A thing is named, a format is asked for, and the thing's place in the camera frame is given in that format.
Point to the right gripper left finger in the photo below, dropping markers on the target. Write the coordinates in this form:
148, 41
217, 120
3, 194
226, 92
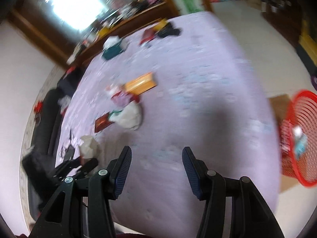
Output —
76, 204

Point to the dark red wrapper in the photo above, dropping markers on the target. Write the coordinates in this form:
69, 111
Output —
102, 122

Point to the yellow tape roll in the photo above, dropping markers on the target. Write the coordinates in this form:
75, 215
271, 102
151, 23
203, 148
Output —
160, 25

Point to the white tube bottle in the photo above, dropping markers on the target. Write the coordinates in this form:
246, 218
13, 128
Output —
88, 148

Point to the white printed plastic bag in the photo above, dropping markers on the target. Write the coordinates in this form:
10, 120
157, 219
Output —
130, 117

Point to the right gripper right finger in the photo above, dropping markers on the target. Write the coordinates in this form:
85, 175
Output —
250, 215

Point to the orange medicine box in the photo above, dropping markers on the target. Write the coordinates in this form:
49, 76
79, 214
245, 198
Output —
141, 84

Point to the cardboard covered stool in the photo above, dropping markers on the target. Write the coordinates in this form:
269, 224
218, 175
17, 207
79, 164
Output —
285, 117

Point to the wooden sideboard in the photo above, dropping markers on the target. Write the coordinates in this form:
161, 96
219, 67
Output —
126, 28

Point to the black smartphone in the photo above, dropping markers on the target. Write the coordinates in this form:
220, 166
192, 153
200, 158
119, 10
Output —
69, 154

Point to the red mesh waste basket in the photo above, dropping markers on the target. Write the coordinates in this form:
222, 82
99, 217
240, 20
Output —
304, 103

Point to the teal tissue box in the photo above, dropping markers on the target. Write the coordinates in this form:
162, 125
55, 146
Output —
113, 46

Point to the black wallet pouch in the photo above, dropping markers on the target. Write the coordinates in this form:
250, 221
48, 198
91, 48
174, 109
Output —
168, 30

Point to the red packet far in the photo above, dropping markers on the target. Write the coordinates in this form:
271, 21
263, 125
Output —
147, 36

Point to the purple snack packet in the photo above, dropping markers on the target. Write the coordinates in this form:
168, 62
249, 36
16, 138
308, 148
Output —
122, 98

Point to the clear plastic bag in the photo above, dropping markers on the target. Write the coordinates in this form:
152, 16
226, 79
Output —
113, 89

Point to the lilac floral tablecloth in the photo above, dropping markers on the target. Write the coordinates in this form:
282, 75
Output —
207, 97

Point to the black sofa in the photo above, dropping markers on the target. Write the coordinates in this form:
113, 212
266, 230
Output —
45, 139

